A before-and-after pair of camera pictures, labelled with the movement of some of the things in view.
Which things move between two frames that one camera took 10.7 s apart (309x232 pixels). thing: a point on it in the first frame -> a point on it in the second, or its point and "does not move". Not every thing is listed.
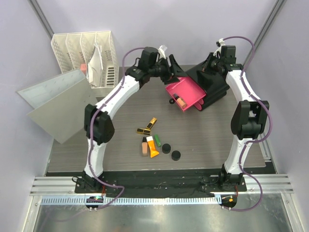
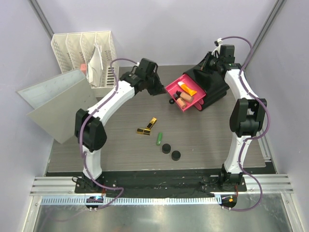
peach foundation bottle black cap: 180,101 -> 177,93
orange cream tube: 152,147 -> 186,89
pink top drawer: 188,89 does not move
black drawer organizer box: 214,85 does not move
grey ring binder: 60,104 does not move
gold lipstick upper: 151,123 does not move
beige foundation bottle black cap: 144,146 -> 184,96
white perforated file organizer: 73,50 does not move
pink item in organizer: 83,68 does not move
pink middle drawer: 198,105 does not move
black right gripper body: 211,65 does not move
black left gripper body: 163,71 -> 154,85
